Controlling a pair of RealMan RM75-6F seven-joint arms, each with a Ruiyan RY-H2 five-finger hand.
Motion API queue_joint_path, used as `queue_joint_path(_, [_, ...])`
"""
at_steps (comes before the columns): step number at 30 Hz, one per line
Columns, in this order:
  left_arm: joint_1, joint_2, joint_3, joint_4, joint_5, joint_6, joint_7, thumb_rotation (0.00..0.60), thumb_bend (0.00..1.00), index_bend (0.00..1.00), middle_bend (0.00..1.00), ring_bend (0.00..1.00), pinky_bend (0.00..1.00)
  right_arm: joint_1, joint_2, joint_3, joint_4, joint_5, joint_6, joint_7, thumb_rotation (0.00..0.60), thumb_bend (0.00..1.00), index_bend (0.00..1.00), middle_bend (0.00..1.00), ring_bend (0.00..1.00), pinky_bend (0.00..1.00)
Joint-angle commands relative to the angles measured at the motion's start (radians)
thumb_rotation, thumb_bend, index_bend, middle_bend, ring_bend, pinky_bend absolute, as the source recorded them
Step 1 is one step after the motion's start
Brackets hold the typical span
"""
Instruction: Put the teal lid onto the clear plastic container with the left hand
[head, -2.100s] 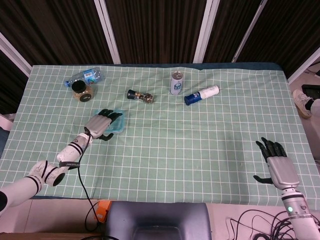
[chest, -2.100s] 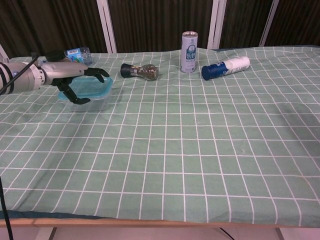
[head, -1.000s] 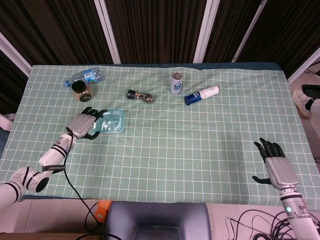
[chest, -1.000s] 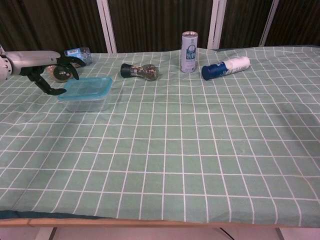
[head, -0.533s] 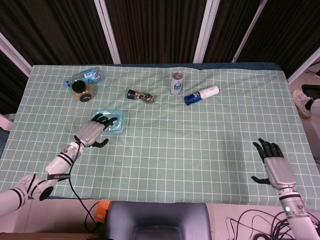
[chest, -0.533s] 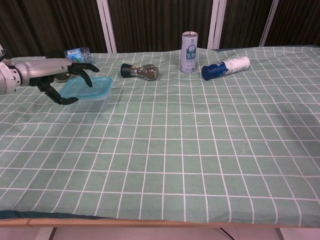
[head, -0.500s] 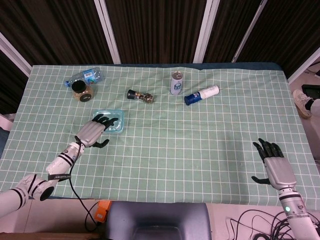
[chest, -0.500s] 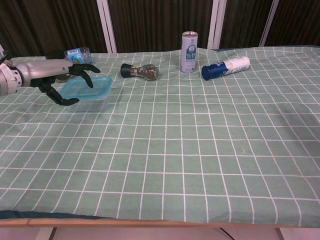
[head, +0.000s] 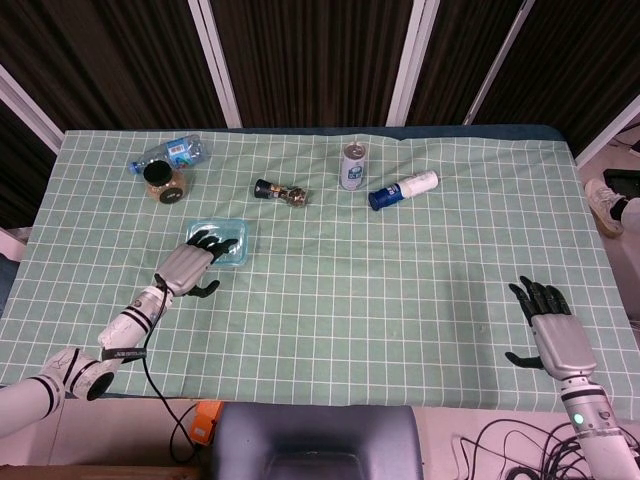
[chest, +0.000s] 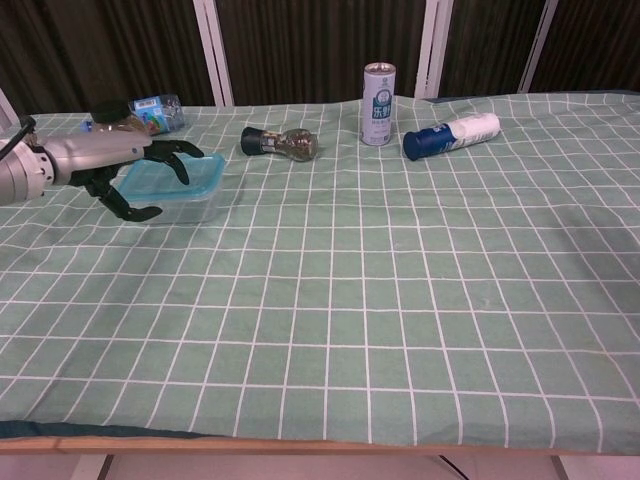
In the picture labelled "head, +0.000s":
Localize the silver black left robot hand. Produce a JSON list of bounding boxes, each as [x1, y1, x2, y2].
[[153, 229, 240, 299]]

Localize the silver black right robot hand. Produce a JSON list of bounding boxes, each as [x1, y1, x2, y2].
[[504, 274, 599, 384]]

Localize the translucent blue square lid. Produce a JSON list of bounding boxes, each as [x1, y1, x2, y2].
[[185, 217, 250, 269]]

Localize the round spice jar black lid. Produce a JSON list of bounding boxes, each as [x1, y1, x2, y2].
[[142, 160, 190, 205]]

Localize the clear plastic water bottle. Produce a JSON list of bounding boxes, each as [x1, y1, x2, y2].
[[129, 133, 210, 174]]

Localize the glass pepper grinder black cap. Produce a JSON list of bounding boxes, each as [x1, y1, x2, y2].
[[253, 178, 310, 207]]

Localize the white sneaker shoe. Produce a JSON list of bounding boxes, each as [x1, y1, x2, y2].
[[583, 178, 626, 239]]

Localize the orange device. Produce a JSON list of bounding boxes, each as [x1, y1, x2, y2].
[[191, 399, 225, 446]]

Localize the green white checked tablecloth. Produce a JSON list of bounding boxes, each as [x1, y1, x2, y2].
[[0, 129, 640, 414]]

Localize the tall white blue drink can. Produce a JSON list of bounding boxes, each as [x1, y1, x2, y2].
[[339, 141, 369, 192]]

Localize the white bottle with blue cap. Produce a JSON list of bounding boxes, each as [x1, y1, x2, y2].
[[368, 169, 440, 211]]

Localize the black floor cable bundle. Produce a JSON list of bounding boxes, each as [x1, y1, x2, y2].
[[457, 417, 640, 480]]

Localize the white screen frame post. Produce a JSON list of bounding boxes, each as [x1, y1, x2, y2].
[[386, 0, 441, 127], [187, 0, 245, 130], [573, 92, 640, 169], [462, 0, 535, 126], [0, 64, 65, 156]]

